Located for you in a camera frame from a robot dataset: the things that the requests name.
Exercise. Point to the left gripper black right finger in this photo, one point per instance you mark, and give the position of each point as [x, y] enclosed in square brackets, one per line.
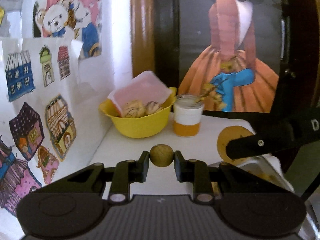
[200, 175]

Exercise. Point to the brown wooden post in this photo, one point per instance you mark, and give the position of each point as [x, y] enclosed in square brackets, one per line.
[142, 36]

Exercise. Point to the striped melon in bowl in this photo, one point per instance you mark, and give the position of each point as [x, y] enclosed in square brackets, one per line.
[152, 107]
[133, 109]

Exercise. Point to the pink foam sheet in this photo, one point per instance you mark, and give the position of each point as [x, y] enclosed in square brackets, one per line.
[145, 87]

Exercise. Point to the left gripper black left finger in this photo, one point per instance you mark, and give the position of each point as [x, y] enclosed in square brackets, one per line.
[123, 175]

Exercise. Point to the yellow plastic bowl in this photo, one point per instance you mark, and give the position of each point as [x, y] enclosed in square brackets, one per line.
[142, 127]

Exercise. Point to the cartoon girl bear poster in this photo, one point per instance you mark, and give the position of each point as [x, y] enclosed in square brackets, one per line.
[69, 19]

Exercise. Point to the orange dress lady picture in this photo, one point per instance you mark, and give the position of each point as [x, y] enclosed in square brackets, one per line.
[228, 76]

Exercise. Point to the house drawings paper sheet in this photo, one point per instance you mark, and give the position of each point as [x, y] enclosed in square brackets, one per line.
[50, 120]

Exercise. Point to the small brown round fruit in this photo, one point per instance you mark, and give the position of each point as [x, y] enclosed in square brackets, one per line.
[161, 155]

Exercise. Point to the white orange glass jar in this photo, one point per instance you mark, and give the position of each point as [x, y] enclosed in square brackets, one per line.
[187, 115]

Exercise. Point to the green-yellow pepino fruit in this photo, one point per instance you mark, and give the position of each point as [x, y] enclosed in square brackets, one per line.
[229, 145]

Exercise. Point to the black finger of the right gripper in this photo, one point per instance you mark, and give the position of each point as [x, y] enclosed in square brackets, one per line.
[262, 146]

